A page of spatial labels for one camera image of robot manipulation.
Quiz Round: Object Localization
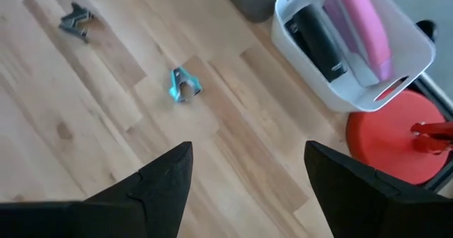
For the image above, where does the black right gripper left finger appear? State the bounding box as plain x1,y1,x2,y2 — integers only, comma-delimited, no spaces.
0,141,194,238

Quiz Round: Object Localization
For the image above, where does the red desk lamp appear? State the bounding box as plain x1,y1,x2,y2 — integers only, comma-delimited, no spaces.
345,89,453,186

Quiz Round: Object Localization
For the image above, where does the dark gray staple remover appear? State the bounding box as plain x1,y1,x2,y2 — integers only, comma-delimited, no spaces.
58,2,95,44

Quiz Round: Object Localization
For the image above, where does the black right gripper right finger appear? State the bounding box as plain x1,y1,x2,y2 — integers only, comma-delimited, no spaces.
304,140,453,238

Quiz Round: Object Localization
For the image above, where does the white plastic bin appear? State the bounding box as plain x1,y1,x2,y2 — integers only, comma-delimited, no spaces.
271,0,437,113

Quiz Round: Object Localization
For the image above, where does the pink stapler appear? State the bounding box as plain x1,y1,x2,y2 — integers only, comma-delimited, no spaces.
323,0,395,87

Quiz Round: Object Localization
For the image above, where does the black stapler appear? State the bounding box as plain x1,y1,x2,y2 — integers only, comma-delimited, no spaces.
285,4,349,84

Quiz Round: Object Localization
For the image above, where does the teal staple remover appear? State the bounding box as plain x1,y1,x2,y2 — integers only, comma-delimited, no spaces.
168,66,203,103

